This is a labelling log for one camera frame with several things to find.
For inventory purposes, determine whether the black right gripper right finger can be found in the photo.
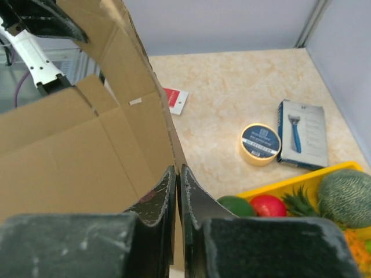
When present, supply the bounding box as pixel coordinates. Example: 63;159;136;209
177;165;361;277

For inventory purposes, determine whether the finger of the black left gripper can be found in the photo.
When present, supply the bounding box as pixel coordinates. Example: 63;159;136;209
1;0;88;43

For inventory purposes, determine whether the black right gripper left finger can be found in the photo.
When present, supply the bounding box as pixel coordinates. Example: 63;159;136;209
1;166;176;277

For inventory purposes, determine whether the brown cardboard box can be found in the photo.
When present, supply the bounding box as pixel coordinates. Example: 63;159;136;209
0;0;188;272

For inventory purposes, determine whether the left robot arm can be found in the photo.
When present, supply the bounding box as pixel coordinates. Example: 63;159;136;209
1;1;89;96

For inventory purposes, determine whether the blue razor box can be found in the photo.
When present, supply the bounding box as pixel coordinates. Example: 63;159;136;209
277;100;329;170

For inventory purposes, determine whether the green avocado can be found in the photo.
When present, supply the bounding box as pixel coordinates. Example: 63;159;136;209
217;195;257;217

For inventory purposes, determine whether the red tomato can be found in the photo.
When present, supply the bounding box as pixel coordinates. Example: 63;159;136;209
250;195;287;217

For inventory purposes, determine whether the small orange pineapple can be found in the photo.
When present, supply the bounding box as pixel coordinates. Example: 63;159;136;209
282;186;370;277

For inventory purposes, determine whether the masking tape roll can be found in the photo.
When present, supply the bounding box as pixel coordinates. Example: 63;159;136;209
238;123;282;167

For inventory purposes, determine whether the yellow plastic tray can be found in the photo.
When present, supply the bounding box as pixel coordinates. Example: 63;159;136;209
237;160;371;275

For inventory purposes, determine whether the green melon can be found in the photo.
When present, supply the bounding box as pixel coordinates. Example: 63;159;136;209
317;169;370;229

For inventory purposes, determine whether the red white packet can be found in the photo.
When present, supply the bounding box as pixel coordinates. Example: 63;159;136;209
163;87;189;115

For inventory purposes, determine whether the green apple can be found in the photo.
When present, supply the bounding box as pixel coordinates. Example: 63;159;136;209
365;239;371;254

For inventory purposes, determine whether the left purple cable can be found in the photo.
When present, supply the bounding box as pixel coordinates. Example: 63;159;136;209
13;69;31;108

